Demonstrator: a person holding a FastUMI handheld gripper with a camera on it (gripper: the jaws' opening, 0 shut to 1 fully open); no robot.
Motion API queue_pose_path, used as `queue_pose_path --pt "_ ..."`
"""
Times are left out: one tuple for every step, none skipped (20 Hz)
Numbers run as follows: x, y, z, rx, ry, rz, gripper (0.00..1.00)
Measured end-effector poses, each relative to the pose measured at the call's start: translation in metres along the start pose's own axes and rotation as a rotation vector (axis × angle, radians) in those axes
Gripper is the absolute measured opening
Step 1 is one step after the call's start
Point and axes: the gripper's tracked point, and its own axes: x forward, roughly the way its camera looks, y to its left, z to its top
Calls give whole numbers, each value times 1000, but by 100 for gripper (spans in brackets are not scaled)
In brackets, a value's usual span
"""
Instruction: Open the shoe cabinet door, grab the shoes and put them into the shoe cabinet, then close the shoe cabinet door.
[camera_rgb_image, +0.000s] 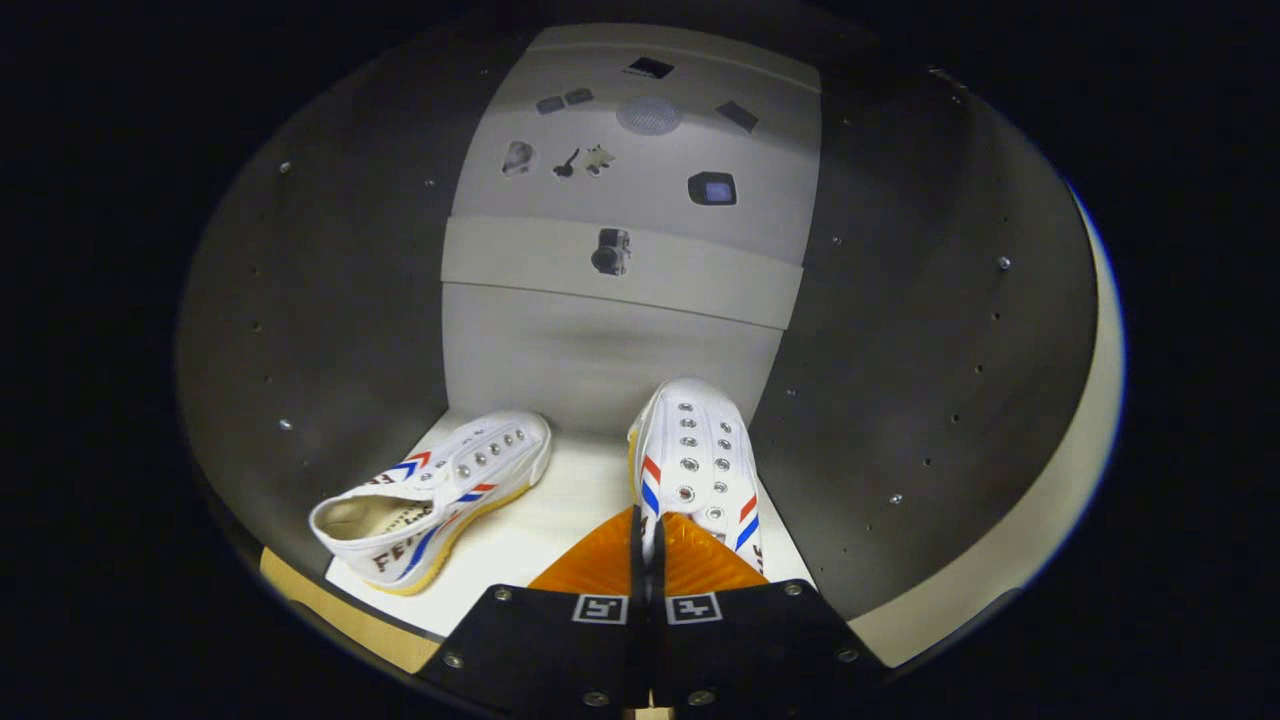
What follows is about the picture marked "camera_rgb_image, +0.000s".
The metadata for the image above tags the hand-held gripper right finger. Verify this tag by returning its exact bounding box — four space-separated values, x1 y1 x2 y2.
650 510 891 720

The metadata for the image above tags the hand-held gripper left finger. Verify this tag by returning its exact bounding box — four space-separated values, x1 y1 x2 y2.
415 505 649 720

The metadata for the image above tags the white striped canvas shoe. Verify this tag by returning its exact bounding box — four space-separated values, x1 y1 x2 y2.
308 410 553 597
627 377 766 577

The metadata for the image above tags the grey shoe cabinet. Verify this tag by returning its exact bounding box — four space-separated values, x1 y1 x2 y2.
175 20 1101 701

